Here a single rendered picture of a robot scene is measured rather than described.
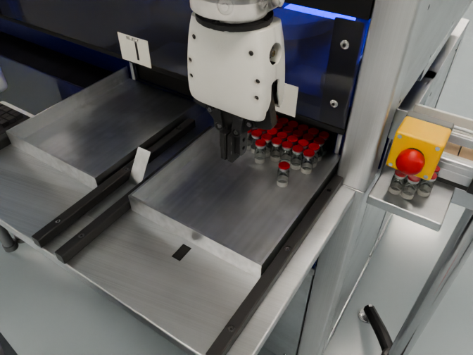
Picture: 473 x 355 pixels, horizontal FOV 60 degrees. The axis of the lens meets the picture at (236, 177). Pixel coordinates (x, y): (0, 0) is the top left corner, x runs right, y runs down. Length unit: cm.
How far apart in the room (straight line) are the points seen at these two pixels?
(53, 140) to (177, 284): 46
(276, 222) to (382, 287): 111
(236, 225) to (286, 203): 10
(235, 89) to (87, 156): 50
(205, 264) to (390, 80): 39
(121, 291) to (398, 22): 53
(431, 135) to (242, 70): 37
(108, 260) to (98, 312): 103
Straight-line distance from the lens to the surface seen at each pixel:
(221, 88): 43
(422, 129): 69
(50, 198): 80
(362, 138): 71
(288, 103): 73
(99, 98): 105
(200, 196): 74
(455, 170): 83
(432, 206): 80
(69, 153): 89
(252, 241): 66
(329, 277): 98
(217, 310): 60
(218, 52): 41
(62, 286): 180
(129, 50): 94
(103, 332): 164
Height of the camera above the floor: 139
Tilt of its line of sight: 42 degrees down
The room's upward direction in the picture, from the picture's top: straight up
